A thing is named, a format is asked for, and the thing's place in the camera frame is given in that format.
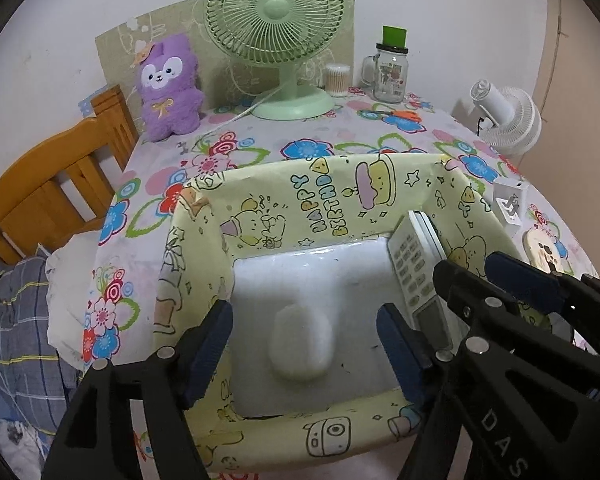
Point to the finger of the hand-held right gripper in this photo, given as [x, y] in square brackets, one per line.
[520, 272]
[460, 285]

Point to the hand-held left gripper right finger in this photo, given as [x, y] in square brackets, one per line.
[395, 355]

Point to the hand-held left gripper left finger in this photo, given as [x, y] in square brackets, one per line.
[207, 355]

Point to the white remote control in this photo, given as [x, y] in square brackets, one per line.
[425, 225]
[410, 265]

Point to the yellow printed storage box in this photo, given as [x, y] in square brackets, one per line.
[320, 200]

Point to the white power adapter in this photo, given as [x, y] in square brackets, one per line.
[510, 192]

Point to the white foam insert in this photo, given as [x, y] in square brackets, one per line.
[280, 280]

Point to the white clip fan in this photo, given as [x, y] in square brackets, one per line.
[515, 125]

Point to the white pillow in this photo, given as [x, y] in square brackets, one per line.
[70, 285]

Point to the beige wooden door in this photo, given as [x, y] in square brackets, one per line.
[580, 110]

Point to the blue plaid blanket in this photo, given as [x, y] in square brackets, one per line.
[15, 320]

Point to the floral tablecloth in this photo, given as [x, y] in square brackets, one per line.
[330, 135]

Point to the glass mason jar mug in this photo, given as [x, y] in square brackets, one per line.
[387, 80]

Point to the cotton swab jar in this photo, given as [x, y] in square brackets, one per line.
[338, 80]

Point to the purple plush toy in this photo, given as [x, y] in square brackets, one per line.
[167, 105]

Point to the wooden bed headboard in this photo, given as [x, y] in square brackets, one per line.
[45, 160]

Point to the green plastic cup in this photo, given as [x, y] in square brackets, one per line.
[395, 36]

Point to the blue patterned sheet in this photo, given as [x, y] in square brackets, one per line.
[87, 105]

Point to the green desk fan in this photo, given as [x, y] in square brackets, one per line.
[275, 10]

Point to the beige printed wall sheet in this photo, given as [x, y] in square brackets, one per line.
[180, 15]

